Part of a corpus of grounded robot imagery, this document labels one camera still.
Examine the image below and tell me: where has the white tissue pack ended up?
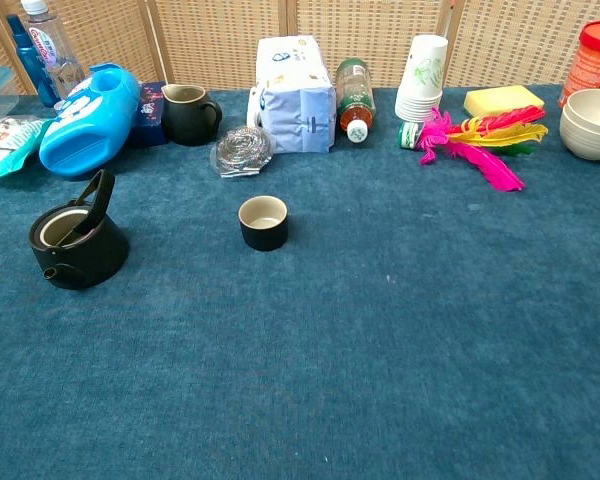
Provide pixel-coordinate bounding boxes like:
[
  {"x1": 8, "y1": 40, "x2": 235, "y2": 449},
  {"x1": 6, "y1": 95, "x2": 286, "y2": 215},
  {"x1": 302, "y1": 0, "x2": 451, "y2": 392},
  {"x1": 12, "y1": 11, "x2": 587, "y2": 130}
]
[{"x1": 256, "y1": 34, "x2": 337, "y2": 154}]

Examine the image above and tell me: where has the teal snack package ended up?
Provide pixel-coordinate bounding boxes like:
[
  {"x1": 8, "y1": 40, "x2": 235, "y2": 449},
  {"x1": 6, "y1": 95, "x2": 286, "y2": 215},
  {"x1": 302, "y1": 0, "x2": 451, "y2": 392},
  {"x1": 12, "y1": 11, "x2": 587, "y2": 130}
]
[{"x1": 0, "y1": 114, "x2": 51, "y2": 182}]

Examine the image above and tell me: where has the beige bowl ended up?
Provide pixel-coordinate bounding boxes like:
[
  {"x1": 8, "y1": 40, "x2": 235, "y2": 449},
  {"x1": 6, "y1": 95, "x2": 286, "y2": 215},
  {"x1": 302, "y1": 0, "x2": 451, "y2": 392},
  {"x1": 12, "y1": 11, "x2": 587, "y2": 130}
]
[
  {"x1": 559, "y1": 112, "x2": 600, "y2": 162},
  {"x1": 562, "y1": 88, "x2": 600, "y2": 132}
]

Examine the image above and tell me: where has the clear water bottle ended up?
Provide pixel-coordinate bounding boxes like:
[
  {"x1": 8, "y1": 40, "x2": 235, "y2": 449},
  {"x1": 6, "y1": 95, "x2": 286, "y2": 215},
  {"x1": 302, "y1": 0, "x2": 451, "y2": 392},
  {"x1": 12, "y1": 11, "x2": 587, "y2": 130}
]
[{"x1": 19, "y1": 0, "x2": 86, "y2": 99}]

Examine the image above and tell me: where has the blue plastic bottle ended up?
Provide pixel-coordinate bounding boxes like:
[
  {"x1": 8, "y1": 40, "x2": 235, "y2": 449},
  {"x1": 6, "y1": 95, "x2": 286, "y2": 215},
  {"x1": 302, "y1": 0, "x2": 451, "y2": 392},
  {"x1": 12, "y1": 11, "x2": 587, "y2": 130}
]
[{"x1": 6, "y1": 14, "x2": 61, "y2": 109}]

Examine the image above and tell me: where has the black ceramic cup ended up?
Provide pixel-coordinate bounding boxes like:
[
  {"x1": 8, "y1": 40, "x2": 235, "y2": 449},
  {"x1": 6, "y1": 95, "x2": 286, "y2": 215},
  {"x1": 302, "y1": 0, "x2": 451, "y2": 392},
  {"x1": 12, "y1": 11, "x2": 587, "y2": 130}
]
[{"x1": 237, "y1": 195, "x2": 289, "y2": 252}]

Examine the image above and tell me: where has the brown tea bottle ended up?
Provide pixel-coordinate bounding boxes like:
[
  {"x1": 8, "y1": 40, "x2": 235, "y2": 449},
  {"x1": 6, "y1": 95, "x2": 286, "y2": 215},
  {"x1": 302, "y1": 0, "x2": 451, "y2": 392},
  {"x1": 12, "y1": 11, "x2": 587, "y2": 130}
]
[{"x1": 335, "y1": 57, "x2": 377, "y2": 144}]

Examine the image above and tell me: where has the colourful feather shuttlecock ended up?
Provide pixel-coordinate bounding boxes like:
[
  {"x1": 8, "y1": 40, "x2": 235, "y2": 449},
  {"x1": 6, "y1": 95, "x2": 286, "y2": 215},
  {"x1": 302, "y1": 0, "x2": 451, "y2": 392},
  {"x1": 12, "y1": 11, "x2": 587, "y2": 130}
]
[{"x1": 398, "y1": 104, "x2": 550, "y2": 193}]

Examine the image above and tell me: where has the blue table cloth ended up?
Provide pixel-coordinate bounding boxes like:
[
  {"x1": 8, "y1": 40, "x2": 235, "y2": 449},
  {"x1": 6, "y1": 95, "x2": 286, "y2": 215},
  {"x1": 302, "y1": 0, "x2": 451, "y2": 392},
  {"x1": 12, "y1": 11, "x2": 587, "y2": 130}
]
[{"x1": 0, "y1": 84, "x2": 600, "y2": 480}]

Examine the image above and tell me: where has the yellow sponge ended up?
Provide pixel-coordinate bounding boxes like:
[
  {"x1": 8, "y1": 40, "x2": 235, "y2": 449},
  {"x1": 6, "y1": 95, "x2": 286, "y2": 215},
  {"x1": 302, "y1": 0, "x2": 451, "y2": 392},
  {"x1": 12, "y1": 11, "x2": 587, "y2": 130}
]
[{"x1": 463, "y1": 84, "x2": 546, "y2": 119}]

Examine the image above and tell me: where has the dark blue box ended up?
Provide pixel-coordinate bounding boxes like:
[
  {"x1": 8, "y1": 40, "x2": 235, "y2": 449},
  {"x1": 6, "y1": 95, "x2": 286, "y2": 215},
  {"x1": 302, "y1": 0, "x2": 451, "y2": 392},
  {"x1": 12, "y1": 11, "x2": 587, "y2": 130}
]
[{"x1": 127, "y1": 80, "x2": 169, "y2": 149}]

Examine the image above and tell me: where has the orange canister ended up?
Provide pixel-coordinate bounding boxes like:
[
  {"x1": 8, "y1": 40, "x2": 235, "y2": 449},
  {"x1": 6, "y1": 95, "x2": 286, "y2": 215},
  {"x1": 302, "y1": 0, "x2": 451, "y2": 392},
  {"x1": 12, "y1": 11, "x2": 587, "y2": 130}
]
[{"x1": 558, "y1": 19, "x2": 600, "y2": 109}]

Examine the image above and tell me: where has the woven folding screen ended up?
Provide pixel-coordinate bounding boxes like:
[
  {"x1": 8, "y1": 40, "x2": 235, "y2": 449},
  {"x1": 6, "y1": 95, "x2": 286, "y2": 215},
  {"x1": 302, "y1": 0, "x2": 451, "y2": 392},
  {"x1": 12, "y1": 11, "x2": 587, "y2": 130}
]
[{"x1": 0, "y1": 0, "x2": 600, "y2": 96}]

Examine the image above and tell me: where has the black ceramic teapot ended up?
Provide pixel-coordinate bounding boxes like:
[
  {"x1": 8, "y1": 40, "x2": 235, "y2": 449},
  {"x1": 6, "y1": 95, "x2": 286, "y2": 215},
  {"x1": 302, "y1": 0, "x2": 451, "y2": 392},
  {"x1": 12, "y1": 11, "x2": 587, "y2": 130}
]
[{"x1": 28, "y1": 168, "x2": 131, "y2": 291}]

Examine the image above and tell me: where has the blue detergent bottle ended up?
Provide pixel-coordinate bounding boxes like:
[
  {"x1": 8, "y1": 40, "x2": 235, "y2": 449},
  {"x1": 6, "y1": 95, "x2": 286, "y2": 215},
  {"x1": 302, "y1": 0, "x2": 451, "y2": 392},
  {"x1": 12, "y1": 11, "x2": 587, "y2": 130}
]
[{"x1": 38, "y1": 62, "x2": 142, "y2": 181}]

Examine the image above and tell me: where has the black ceramic pitcher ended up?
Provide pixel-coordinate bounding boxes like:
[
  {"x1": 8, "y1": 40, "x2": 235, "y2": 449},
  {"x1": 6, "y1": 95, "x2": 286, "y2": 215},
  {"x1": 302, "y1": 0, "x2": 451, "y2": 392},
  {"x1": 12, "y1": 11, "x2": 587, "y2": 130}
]
[{"x1": 160, "y1": 83, "x2": 224, "y2": 147}]

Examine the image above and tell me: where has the crystal glass ashtray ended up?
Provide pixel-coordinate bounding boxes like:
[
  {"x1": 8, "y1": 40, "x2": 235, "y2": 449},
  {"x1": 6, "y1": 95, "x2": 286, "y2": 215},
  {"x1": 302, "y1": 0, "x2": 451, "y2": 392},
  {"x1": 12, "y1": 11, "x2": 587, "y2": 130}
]
[{"x1": 209, "y1": 125, "x2": 277, "y2": 179}]

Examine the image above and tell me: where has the stack of white paper cups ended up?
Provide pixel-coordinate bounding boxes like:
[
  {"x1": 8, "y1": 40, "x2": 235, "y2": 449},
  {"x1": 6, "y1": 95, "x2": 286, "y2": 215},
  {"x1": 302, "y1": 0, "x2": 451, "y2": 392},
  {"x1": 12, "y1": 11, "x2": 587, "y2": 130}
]
[{"x1": 394, "y1": 34, "x2": 449, "y2": 123}]

